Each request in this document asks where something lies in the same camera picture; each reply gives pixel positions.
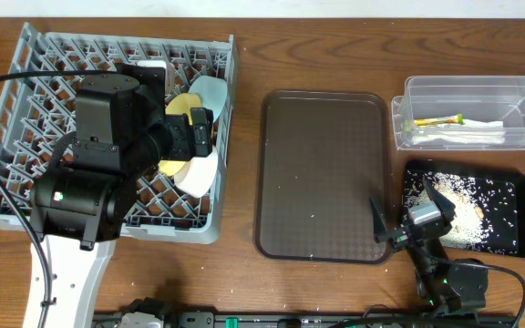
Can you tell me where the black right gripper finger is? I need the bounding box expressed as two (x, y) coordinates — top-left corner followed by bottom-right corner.
(422, 177), (449, 210)
(369, 199), (391, 242)

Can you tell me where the yellow round plate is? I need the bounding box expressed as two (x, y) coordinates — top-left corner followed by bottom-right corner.
(159, 93), (203, 177)

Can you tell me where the pink small bowl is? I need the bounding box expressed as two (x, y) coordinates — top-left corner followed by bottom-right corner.
(174, 146), (219, 198)

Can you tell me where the light blue small bowl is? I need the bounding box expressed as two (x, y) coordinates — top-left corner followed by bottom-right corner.
(189, 76), (228, 121)

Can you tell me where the white paper napkin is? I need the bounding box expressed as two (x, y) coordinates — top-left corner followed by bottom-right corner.
(412, 119), (505, 146)

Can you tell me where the green snack wrapper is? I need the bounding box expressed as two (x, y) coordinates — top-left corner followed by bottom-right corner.
(414, 114), (464, 127)

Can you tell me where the white cup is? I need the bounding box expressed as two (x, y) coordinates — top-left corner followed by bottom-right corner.
(137, 59), (176, 95)

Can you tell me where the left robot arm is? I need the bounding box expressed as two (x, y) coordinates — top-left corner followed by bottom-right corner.
(30, 60), (214, 327)

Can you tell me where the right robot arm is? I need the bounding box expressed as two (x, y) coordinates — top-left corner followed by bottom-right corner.
(370, 179), (489, 315)

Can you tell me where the black flat waste tray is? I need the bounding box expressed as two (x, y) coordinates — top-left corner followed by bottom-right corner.
(402, 159), (525, 258)

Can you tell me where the clear plastic waste bin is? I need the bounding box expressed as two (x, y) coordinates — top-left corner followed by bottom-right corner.
(391, 76), (525, 151)

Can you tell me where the spilled rice pile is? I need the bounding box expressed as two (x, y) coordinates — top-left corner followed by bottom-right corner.
(403, 172), (519, 251)

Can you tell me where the dark brown serving tray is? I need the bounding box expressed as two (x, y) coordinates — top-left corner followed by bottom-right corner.
(254, 90), (392, 265)

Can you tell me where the grey plastic dish rack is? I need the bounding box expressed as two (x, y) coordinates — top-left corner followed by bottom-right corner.
(0, 24), (239, 244)

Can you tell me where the black rail at table edge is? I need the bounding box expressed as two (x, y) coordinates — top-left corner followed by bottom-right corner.
(91, 298), (516, 328)

